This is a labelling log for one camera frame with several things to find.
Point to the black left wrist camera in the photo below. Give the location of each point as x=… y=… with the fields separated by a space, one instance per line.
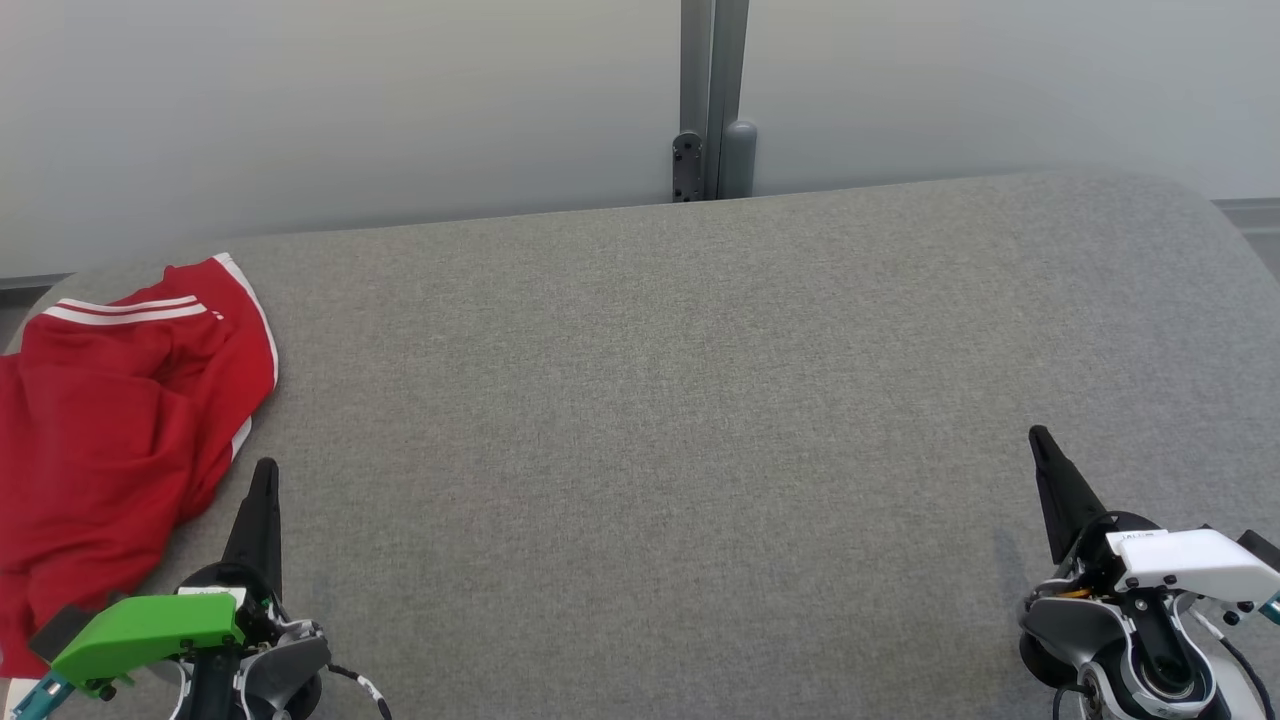
x=58 y=632

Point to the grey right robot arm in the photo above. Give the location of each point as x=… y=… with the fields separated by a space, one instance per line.
x=1090 y=630

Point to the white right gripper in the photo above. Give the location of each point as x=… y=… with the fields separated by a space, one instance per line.
x=1190 y=560

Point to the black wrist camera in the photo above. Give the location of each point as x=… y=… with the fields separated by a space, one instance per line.
x=58 y=632
x=1262 y=550

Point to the grey metal partition post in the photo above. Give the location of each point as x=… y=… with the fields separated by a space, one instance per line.
x=712 y=60

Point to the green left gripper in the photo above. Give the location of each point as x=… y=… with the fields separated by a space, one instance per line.
x=150 y=630

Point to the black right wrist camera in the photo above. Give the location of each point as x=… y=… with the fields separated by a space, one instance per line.
x=1262 y=550

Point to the teal left camera connector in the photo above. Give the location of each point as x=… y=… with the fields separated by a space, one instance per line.
x=35 y=698

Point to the red basketball jersey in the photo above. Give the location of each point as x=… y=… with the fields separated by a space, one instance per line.
x=80 y=480

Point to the teal camera connector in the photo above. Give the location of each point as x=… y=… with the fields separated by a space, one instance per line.
x=1272 y=607
x=35 y=698

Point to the teal right camera connector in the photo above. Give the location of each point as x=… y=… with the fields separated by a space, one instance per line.
x=1272 y=607

